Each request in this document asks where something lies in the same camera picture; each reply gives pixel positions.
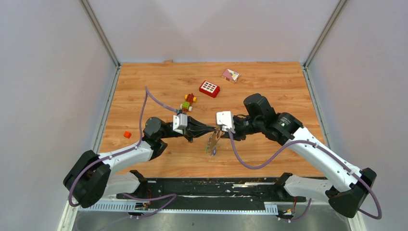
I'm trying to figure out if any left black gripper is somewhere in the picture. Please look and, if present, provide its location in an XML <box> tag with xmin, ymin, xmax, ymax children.
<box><xmin>159</xmin><ymin>116</ymin><xmax>216</xmax><ymax>143</ymax></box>

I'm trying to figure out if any large clear keyring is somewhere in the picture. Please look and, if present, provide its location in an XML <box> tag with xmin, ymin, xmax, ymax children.
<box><xmin>207</xmin><ymin>126</ymin><xmax>223</xmax><ymax>146</ymax></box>

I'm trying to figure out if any bunch of coloured keys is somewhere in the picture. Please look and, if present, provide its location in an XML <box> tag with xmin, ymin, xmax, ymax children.
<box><xmin>205</xmin><ymin>144</ymin><xmax>217</xmax><ymax>156</ymax></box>

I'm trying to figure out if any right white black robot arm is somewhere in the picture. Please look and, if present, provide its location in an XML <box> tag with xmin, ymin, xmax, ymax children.
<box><xmin>216</xmin><ymin>93</ymin><xmax>377</xmax><ymax>218</ymax></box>

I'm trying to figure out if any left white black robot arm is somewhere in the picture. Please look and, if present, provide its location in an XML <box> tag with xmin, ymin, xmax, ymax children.
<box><xmin>63</xmin><ymin>115</ymin><xmax>216</xmax><ymax>208</ymax></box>

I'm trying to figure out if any colourful toy brick car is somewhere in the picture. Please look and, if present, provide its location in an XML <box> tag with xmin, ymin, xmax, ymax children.
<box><xmin>180</xmin><ymin>93</ymin><xmax>197</xmax><ymax>114</ymax></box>

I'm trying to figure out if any red window toy brick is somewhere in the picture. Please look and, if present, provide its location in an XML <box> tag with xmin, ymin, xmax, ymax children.
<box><xmin>199</xmin><ymin>80</ymin><xmax>220</xmax><ymax>98</ymax></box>

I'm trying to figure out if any pink picture toy block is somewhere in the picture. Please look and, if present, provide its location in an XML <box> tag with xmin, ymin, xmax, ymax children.
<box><xmin>221</xmin><ymin>68</ymin><xmax>241</xmax><ymax>83</ymax></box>

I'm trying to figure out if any small orange cube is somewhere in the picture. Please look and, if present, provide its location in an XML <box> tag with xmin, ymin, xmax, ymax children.
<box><xmin>124</xmin><ymin>131</ymin><xmax>132</xmax><ymax>139</ymax></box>

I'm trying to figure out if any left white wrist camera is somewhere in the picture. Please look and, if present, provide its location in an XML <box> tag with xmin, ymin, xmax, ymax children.
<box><xmin>173</xmin><ymin>113</ymin><xmax>188</xmax><ymax>134</ymax></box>

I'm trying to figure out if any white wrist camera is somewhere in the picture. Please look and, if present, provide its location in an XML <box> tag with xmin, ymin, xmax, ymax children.
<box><xmin>216</xmin><ymin>111</ymin><xmax>235</xmax><ymax>133</ymax></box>
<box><xmin>173</xmin><ymin>113</ymin><xmax>188</xmax><ymax>134</ymax></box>

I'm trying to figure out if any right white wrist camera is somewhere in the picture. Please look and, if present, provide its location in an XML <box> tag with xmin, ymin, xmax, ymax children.
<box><xmin>216</xmin><ymin>111</ymin><xmax>235</xmax><ymax>133</ymax></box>

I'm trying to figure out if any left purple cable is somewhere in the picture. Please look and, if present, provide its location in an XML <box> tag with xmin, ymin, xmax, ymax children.
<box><xmin>67</xmin><ymin>86</ymin><xmax>181</xmax><ymax>231</ymax></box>

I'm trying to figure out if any purple cable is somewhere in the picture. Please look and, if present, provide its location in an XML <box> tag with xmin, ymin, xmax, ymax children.
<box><xmin>227</xmin><ymin>129</ymin><xmax>383</xmax><ymax>222</ymax></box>
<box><xmin>67</xmin><ymin>86</ymin><xmax>181</xmax><ymax>231</ymax></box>

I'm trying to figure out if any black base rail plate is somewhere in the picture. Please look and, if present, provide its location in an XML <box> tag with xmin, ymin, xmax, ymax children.
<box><xmin>76</xmin><ymin>177</ymin><xmax>319</xmax><ymax>216</ymax></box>

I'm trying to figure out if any right aluminium frame post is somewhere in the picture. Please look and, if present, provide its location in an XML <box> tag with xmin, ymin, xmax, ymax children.
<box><xmin>303</xmin><ymin>0</ymin><xmax>348</xmax><ymax>69</ymax></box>

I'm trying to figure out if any aluminium frame post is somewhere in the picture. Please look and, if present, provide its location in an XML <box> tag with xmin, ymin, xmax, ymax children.
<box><xmin>79</xmin><ymin>0</ymin><xmax>121</xmax><ymax>69</ymax></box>
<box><xmin>303</xmin><ymin>0</ymin><xmax>348</xmax><ymax>69</ymax></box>

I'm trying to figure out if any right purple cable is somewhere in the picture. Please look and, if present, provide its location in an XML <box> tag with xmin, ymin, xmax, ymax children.
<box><xmin>227</xmin><ymin>129</ymin><xmax>383</xmax><ymax>222</ymax></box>

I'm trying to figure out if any left aluminium frame post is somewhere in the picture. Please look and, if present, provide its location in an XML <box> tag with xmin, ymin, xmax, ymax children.
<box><xmin>79</xmin><ymin>0</ymin><xmax>121</xmax><ymax>69</ymax></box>

